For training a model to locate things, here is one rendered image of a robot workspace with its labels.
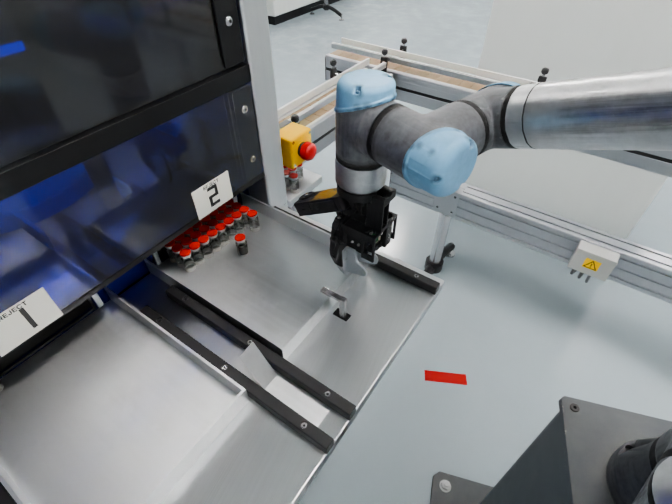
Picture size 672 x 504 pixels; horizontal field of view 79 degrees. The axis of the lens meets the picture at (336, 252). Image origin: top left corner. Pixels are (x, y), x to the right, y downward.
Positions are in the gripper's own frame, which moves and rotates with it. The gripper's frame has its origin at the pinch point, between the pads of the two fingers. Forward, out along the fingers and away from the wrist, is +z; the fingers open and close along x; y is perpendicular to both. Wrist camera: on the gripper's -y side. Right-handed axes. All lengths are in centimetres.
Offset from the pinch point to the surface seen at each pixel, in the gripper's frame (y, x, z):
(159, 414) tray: -7.7, -37.1, 3.3
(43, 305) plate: -24.4, -38.0, -10.9
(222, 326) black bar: -10.3, -21.7, 1.5
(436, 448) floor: 26, 20, 92
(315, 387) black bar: 8.9, -21.5, 1.5
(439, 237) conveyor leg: -9, 86, 62
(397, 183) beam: -31, 86, 43
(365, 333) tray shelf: 9.3, -8.0, 3.5
